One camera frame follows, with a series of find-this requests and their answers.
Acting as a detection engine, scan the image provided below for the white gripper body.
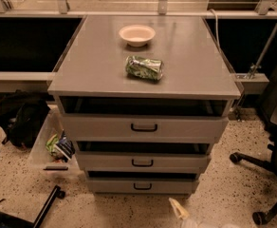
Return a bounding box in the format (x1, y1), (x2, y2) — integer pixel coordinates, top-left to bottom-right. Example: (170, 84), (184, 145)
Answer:
(181, 218), (240, 228)

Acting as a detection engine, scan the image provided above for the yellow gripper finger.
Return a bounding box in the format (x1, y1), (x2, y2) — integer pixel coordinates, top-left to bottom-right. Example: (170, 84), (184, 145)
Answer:
(169, 198), (189, 219)

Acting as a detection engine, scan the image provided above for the grey drawer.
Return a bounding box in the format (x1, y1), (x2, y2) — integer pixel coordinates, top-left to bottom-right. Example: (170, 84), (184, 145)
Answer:
(76, 152), (211, 174)
(62, 114), (228, 143)
(87, 178), (199, 195)

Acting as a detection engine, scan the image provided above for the grey drawer cabinet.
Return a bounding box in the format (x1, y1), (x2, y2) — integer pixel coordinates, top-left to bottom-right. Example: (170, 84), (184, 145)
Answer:
(47, 14), (245, 196)

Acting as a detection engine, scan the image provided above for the dark snack bag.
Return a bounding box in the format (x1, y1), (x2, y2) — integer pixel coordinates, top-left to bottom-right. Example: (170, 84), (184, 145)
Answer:
(54, 132), (75, 160)

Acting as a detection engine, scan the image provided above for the clear plastic bin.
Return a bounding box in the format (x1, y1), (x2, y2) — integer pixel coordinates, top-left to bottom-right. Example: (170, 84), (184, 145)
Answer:
(28, 108), (81, 179)

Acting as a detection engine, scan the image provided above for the crushed green can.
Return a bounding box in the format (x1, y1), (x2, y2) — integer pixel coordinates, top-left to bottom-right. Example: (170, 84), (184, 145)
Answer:
(125, 55), (164, 81)

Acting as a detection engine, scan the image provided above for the green snack bag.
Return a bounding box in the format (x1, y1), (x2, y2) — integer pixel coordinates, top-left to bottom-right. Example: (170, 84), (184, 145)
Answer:
(46, 134), (59, 158)

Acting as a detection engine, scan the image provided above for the white bowl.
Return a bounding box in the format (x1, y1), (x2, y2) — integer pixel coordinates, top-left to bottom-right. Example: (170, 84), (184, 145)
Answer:
(119, 25), (156, 48)

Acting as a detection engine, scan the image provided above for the black chair base left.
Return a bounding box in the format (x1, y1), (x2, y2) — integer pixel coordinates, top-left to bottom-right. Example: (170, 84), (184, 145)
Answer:
(0, 185), (65, 228)

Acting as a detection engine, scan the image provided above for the black backpack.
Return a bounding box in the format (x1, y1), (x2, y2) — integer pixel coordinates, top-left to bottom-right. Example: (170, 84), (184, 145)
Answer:
(0, 90), (50, 148)

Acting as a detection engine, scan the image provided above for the metal support rod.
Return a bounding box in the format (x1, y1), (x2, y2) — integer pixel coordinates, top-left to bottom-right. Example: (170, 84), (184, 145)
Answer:
(245, 22), (277, 79)

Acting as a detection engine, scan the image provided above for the white cable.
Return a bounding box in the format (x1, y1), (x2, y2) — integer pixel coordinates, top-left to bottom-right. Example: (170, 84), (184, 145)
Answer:
(209, 8), (222, 50)

